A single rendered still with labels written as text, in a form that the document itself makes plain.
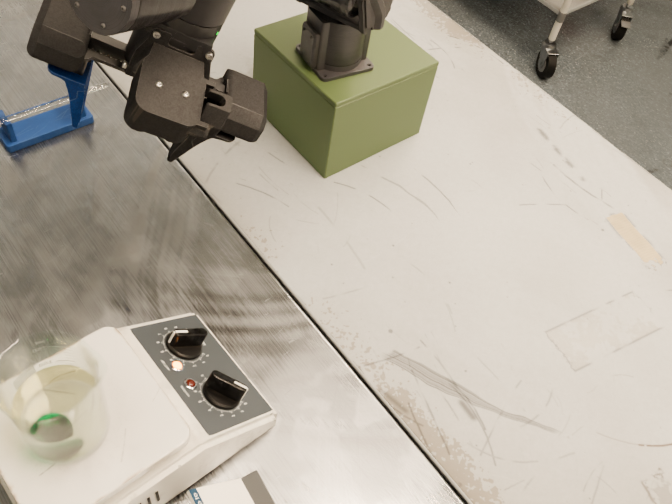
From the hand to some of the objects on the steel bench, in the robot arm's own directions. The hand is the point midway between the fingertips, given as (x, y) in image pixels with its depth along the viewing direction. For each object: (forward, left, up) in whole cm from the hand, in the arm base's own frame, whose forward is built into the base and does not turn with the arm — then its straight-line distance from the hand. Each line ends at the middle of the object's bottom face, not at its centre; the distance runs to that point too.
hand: (136, 114), depth 59 cm
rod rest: (+5, -20, -16) cm, 26 cm away
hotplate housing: (+10, +20, -17) cm, 28 cm away
